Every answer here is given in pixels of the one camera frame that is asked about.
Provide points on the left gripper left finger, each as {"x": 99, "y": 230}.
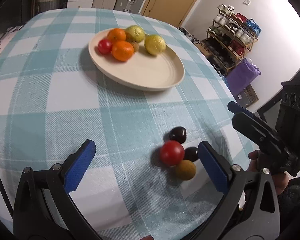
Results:
{"x": 43, "y": 208}

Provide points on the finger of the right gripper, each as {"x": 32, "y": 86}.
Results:
{"x": 255, "y": 129}

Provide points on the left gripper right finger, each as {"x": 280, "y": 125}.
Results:
{"x": 248, "y": 209}

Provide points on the brown round longan fruit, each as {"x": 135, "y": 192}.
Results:
{"x": 185, "y": 170}

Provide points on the dark purple plum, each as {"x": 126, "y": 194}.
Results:
{"x": 191, "y": 154}
{"x": 178, "y": 134}

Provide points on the red tomato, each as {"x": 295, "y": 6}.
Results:
{"x": 171, "y": 153}
{"x": 104, "y": 46}

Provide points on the yellow-green guava fruit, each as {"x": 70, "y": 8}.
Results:
{"x": 154, "y": 44}

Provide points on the small brown kiwi fruit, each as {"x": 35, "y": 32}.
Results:
{"x": 135, "y": 46}

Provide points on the orange tangerine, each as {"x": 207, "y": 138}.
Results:
{"x": 122, "y": 51}
{"x": 116, "y": 34}

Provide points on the person's right hand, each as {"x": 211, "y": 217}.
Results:
{"x": 280, "y": 180}

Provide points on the purple bag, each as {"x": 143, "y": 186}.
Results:
{"x": 242, "y": 76}

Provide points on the metal shoe rack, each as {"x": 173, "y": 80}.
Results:
{"x": 230, "y": 37}

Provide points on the teal plaid tablecloth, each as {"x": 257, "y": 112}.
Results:
{"x": 53, "y": 98}

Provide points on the cream round plate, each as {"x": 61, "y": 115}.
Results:
{"x": 142, "y": 71}

